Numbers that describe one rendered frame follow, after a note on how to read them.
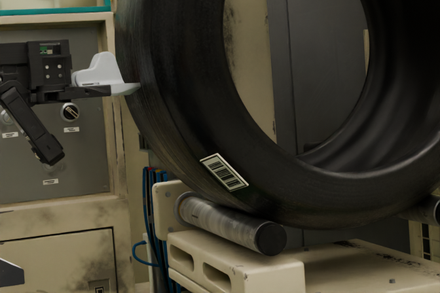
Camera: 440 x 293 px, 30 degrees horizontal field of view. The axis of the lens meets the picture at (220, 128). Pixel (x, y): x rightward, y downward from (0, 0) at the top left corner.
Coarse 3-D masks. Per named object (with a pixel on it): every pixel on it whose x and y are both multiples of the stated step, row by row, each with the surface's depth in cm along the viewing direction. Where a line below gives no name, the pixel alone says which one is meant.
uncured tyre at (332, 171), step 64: (128, 0) 115; (192, 0) 102; (384, 0) 142; (128, 64) 115; (192, 64) 103; (384, 64) 142; (192, 128) 105; (256, 128) 105; (384, 128) 141; (256, 192) 108; (320, 192) 109; (384, 192) 113
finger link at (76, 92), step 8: (72, 88) 104; (80, 88) 105; (88, 88) 105; (96, 88) 107; (104, 88) 107; (48, 96) 105; (56, 96) 105; (64, 96) 104; (72, 96) 104; (80, 96) 105; (88, 96) 105; (96, 96) 106; (104, 96) 107
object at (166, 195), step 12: (156, 192) 138; (168, 192) 138; (180, 192) 139; (192, 192) 140; (156, 204) 138; (168, 204) 139; (156, 216) 139; (168, 216) 139; (180, 216) 139; (156, 228) 139; (168, 228) 139; (180, 228) 140; (192, 228) 140
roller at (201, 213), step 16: (192, 208) 133; (208, 208) 127; (224, 208) 124; (208, 224) 125; (224, 224) 118; (240, 224) 113; (256, 224) 109; (272, 224) 108; (240, 240) 113; (256, 240) 107; (272, 240) 108
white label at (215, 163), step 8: (200, 160) 107; (208, 160) 106; (216, 160) 105; (224, 160) 104; (208, 168) 107; (216, 168) 106; (224, 168) 105; (232, 168) 104; (216, 176) 107; (224, 176) 106; (232, 176) 105; (240, 176) 105; (224, 184) 108; (232, 184) 107; (240, 184) 106; (248, 184) 105
